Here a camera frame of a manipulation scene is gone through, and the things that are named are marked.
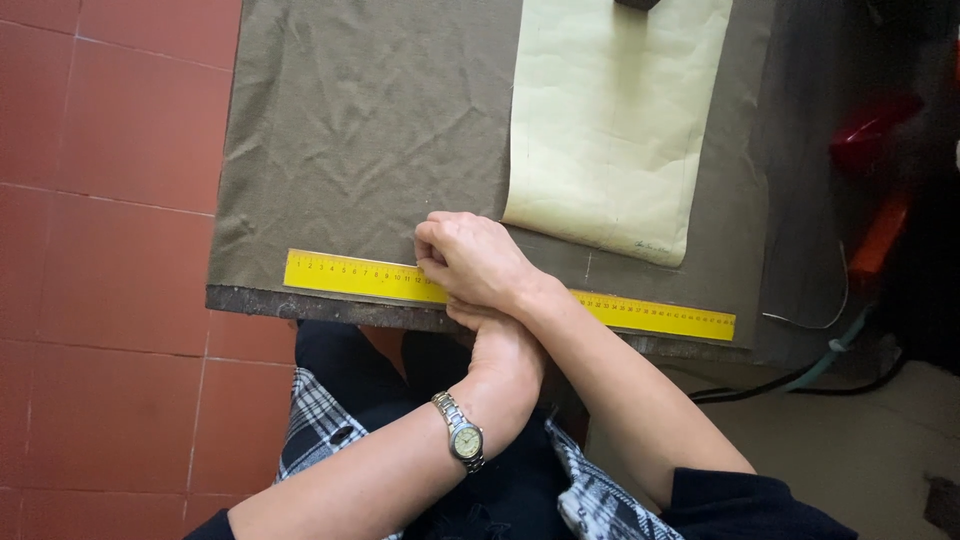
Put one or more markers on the person's right hand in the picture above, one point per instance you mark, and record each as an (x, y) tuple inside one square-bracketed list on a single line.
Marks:
[(484, 259)]

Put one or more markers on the person's left hand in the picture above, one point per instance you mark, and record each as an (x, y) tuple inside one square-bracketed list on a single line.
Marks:
[(506, 360)]

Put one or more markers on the person's left fingers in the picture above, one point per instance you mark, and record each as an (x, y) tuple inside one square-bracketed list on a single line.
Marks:
[(461, 311)]

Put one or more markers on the person's right fingers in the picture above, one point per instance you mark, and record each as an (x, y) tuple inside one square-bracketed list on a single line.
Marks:
[(433, 251)]

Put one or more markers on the yellow metal ruler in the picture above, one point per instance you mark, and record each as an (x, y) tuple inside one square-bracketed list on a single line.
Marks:
[(352, 274)]

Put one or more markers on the dark navy trousers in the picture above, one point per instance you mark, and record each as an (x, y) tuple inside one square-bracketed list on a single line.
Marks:
[(375, 382)]

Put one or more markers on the silver wristwatch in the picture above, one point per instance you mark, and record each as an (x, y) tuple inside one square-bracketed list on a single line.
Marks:
[(463, 439)]

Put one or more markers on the olive green fabric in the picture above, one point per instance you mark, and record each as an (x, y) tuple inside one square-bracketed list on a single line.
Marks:
[(360, 135)]

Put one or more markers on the black and white plaid shirt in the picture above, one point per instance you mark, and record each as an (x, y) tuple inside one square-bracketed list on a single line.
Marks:
[(315, 427)]

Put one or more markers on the cream paper pattern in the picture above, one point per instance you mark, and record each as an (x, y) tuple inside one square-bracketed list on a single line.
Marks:
[(607, 127)]

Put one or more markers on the dark weight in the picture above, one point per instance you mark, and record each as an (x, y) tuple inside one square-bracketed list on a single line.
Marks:
[(637, 4)]

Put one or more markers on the dark navy sweater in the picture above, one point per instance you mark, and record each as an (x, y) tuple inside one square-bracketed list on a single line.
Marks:
[(750, 510)]

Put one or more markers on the white thread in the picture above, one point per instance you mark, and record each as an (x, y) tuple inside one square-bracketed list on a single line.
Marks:
[(838, 304)]

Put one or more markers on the orange object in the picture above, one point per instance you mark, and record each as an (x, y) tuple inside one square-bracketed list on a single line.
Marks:
[(881, 236)]

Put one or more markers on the red object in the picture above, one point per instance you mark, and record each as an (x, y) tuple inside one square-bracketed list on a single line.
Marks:
[(870, 135)]

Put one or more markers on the dark grey object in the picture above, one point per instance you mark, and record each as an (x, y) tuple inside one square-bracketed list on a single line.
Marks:
[(943, 506)]

